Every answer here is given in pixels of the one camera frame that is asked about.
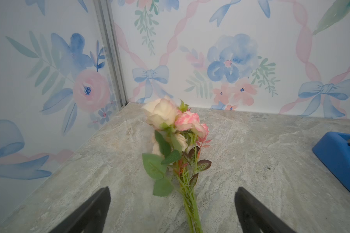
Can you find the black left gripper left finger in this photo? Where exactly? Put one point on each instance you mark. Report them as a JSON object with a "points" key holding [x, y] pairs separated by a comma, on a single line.
{"points": [[90, 217]]}

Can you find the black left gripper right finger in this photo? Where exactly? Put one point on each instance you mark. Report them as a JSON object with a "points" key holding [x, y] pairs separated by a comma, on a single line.
{"points": [[255, 217]]}

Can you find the artificial pink cream flower bouquet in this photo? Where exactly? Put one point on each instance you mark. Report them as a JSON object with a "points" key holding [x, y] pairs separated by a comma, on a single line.
{"points": [[174, 163]]}

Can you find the blue tape dispenser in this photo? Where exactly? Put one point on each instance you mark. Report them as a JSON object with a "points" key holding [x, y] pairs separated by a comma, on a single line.
{"points": [[334, 152]]}

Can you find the aluminium corner post left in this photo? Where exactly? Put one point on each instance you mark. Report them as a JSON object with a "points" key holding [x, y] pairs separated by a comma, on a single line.
{"points": [[106, 24]]}

